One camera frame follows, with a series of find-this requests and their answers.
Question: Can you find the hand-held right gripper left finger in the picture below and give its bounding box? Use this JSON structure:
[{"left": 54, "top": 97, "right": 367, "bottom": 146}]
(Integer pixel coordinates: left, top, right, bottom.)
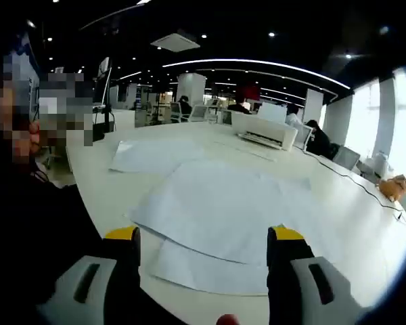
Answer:
[{"left": 35, "top": 225, "right": 187, "bottom": 325}]

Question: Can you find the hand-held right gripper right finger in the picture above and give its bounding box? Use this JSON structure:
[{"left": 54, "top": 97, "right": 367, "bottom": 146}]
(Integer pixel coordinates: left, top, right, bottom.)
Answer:
[{"left": 266, "top": 225, "right": 365, "bottom": 325}]

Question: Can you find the white printing paper sheet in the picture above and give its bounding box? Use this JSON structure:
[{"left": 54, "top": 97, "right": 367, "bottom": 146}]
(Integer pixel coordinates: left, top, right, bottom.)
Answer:
[
  {"left": 123, "top": 158, "right": 314, "bottom": 267},
  {"left": 150, "top": 236, "right": 270, "bottom": 296},
  {"left": 107, "top": 139, "right": 206, "bottom": 174}
]

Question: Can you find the person's right hand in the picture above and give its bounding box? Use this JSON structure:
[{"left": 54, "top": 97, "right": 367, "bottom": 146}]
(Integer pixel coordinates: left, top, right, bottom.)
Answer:
[{"left": 216, "top": 313, "right": 240, "bottom": 325}]

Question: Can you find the person in black shirt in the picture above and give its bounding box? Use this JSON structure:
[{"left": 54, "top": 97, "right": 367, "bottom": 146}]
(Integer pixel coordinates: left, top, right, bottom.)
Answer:
[{"left": 0, "top": 142, "right": 133, "bottom": 325}]

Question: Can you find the white mesh office chair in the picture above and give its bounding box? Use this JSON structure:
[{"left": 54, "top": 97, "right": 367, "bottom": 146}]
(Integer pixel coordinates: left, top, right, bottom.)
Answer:
[
  {"left": 334, "top": 146, "right": 361, "bottom": 171},
  {"left": 168, "top": 101, "right": 190, "bottom": 123}
]

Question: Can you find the white bottle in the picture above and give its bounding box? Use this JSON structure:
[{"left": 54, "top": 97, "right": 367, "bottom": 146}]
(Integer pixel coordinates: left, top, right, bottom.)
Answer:
[{"left": 371, "top": 152, "right": 392, "bottom": 179}]

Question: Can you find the white printer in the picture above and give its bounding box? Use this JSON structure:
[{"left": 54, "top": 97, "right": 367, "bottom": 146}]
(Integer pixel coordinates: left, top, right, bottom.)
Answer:
[{"left": 230, "top": 102, "right": 299, "bottom": 152}]

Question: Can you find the black monitor stand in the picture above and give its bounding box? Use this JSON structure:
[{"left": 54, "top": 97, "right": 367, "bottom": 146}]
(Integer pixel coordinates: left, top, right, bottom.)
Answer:
[{"left": 92, "top": 101, "right": 118, "bottom": 143}]

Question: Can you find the white square pillar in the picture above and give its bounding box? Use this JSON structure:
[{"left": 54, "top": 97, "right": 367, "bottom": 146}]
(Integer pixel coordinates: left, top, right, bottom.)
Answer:
[
  {"left": 176, "top": 72, "right": 206, "bottom": 112},
  {"left": 304, "top": 88, "right": 325, "bottom": 127}
]

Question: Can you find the red display screen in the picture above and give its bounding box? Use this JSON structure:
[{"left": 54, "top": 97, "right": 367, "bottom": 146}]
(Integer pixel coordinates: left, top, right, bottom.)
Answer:
[{"left": 237, "top": 85, "right": 261, "bottom": 102}]

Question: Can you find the long ceiling light strip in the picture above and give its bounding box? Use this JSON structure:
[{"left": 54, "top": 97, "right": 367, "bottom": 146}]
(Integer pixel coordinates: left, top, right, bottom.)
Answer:
[{"left": 162, "top": 58, "right": 352, "bottom": 90}]

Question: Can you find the ceiling air conditioner unit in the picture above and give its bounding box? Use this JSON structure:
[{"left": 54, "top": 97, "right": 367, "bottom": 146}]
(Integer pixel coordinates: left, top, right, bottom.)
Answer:
[{"left": 150, "top": 30, "right": 201, "bottom": 54}]

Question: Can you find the black table cable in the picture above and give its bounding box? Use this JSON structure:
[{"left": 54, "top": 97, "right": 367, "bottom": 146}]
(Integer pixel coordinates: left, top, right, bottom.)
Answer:
[{"left": 316, "top": 157, "right": 406, "bottom": 221}]

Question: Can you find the blue white wall poster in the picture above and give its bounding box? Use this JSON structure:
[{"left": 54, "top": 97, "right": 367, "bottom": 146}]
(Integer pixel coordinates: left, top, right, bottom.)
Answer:
[{"left": 12, "top": 30, "right": 41, "bottom": 102}]

